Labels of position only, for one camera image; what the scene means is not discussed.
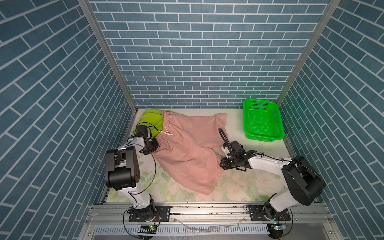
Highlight lime green shorts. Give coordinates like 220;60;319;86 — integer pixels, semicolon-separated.
133;109;174;141

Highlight pink shorts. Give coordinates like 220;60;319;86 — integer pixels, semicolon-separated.
153;112;227;195

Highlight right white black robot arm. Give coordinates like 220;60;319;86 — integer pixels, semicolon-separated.
220;147;326;221

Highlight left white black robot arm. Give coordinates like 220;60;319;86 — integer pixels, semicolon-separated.
105;137;159;222

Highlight green plastic basket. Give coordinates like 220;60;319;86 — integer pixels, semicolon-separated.
243;99;285;143

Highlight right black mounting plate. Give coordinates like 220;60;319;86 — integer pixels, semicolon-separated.
245;205;291;222

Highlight black mounting plate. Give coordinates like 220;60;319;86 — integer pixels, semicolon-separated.
245;205;291;222
129;206;171;223

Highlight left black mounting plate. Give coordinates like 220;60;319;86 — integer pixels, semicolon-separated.
129;206;171;223

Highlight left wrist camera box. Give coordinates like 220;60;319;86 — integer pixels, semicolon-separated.
134;125;152;139

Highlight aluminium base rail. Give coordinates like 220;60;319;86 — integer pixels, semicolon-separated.
85;201;334;226

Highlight left aluminium corner post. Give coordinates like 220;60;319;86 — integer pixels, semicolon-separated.
78;0;138;114

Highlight aluminium corner post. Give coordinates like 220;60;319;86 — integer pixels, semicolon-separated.
276;0;341;106
78;0;138;114

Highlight right aluminium corner post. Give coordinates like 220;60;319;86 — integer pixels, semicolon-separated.
276;0;341;106

